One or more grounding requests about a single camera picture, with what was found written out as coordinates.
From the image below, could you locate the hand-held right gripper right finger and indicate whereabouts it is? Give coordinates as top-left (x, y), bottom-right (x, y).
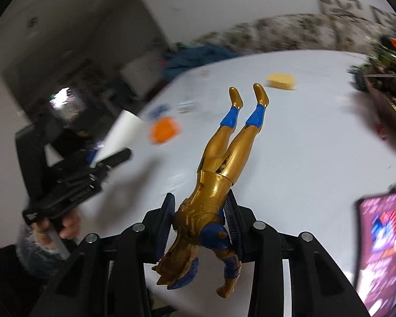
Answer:
top-left (223, 190), bottom-right (370, 317)

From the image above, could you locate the bright window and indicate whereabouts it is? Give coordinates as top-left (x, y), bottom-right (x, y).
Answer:
top-left (49, 87), bottom-right (70, 106)

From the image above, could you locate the white cabinet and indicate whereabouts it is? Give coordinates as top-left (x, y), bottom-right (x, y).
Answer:
top-left (120, 58), bottom-right (167, 98)

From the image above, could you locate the person's left hand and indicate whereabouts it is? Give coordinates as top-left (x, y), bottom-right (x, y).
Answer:
top-left (33, 209), bottom-right (81, 241)

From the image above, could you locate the floral sofa cushion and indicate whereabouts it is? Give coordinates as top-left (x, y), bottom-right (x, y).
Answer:
top-left (317, 0), bottom-right (364, 15)
top-left (370, 5), bottom-right (396, 27)

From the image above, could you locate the dark basket with decorations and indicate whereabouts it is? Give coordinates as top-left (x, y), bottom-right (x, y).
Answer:
top-left (348, 35), bottom-right (396, 123)

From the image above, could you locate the person's left forearm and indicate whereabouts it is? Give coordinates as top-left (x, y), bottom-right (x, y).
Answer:
top-left (16, 228), bottom-right (71, 279)

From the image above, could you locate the floral patterned sofa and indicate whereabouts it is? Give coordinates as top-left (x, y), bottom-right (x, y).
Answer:
top-left (185, 0), bottom-right (396, 60)

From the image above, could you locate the purple pink packet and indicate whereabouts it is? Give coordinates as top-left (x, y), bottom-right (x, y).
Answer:
top-left (356, 193), bottom-right (396, 311)

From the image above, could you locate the blue cloth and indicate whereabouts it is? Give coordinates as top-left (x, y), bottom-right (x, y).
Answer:
top-left (163, 44), bottom-right (238, 76)

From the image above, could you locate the gold and blue action figure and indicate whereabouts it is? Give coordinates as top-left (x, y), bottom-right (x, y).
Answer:
top-left (156, 83), bottom-right (270, 299)

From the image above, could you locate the yellow sponge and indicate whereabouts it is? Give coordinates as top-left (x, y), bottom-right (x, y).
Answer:
top-left (266, 73), bottom-right (298, 90)

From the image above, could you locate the orange plastic item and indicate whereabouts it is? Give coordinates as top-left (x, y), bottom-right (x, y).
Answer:
top-left (150, 117), bottom-right (180, 144)

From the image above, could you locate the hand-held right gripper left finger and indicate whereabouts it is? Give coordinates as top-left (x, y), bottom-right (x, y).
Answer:
top-left (30, 192), bottom-right (177, 317)

